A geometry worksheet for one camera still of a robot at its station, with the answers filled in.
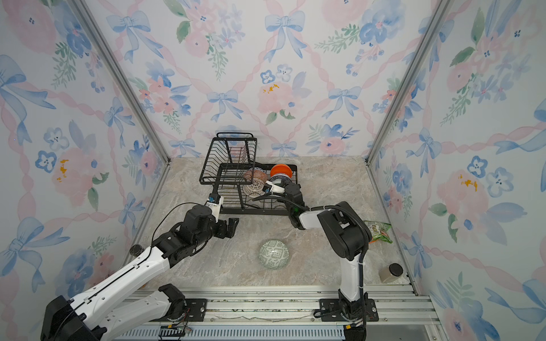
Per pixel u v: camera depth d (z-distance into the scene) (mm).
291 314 745
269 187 859
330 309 741
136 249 780
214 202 681
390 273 743
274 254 858
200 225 588
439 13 692
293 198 748
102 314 423
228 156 1057
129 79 887
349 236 518
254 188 1034
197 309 742
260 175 1064
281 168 1061
